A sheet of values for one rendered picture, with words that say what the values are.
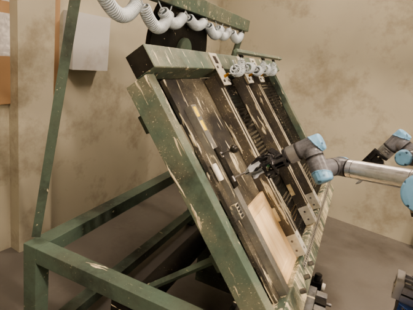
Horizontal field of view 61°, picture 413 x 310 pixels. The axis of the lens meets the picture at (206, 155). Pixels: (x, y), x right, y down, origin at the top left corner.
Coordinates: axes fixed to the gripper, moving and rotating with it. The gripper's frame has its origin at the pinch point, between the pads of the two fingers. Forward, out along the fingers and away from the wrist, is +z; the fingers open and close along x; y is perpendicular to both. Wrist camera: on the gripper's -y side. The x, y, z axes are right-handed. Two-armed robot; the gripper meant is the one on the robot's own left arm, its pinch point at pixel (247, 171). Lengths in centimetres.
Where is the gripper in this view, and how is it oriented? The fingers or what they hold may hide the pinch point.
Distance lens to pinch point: 158.9
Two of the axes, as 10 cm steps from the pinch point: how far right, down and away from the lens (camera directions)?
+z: -8.0, 4.1, 4.4
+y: -2.1, 5.0, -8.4
